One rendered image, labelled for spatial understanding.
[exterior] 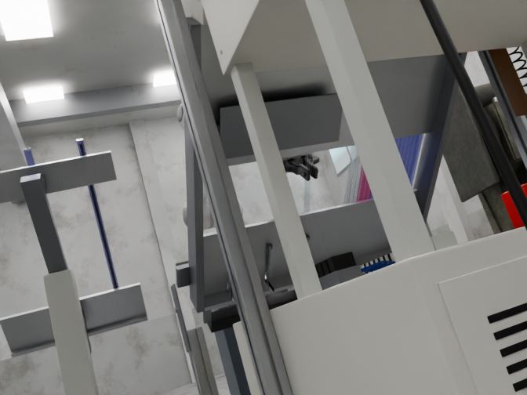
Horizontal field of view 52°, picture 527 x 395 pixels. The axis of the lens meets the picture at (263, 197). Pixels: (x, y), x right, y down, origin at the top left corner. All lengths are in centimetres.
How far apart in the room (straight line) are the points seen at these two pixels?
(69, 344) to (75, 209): 967
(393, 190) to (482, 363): 18
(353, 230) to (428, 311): 101
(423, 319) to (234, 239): 44
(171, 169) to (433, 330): 1074
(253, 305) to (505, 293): 44
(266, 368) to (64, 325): 53
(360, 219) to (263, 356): 72
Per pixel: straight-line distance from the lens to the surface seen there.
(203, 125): 96
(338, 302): 67
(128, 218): 1082
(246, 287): 89
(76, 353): 125
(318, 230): 146
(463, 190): 645
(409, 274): 54
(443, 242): 101
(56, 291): 127
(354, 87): 58
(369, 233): 157
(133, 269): 1061
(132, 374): 1043
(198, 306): 138
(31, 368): 1051
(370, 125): 57
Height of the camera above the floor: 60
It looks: 13 degrees up
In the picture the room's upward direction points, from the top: 16 degrees counter-clockwise
